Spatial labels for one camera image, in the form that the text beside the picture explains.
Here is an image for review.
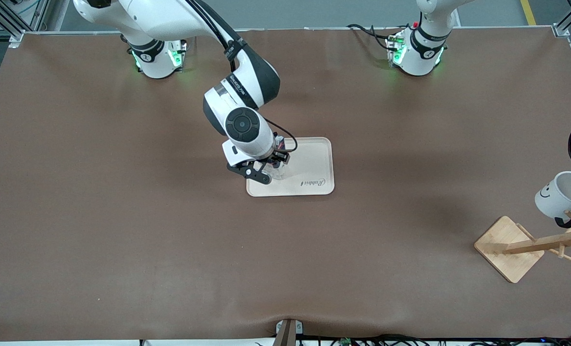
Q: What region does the blue white milk carton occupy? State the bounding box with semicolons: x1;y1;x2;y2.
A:
261;136;286;182

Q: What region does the white smiley cup black handle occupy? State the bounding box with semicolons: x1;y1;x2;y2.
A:
534;171;571;229

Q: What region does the wooden cup rack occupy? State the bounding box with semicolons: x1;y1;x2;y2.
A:
474;210;571;284

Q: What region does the beige plastic tray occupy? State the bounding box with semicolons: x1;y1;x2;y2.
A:
246;137;335;198

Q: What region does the brown table mat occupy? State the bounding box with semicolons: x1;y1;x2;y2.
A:
0;27;571;343

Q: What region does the black left arm base cable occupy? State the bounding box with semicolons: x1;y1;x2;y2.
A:
347;23;393;51

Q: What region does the table edge camera mount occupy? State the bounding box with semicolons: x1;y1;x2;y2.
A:
273;319;304;346

